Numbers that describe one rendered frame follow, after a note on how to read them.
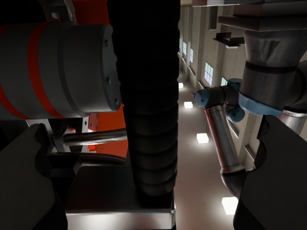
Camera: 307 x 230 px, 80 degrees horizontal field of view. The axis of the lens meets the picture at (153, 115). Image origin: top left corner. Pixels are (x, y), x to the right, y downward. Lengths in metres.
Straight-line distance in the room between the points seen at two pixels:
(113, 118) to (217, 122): 0.43
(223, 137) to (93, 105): 0.61
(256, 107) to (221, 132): 0.26
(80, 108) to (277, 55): 0.42
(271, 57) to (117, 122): 0.58
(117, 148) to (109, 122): 0.15
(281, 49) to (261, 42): 0.04
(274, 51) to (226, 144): 0.41
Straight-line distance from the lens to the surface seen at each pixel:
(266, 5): 0.46
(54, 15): 0.57
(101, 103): 0.26
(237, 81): 0.87
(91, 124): 0.59
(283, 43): 0.50
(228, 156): 0.79
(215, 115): 0.79
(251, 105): 0.56
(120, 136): 0.39
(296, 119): 0.70
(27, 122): 0.37
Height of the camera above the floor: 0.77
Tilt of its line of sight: 30 degrees up
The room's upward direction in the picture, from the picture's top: 177 degrees clockwise
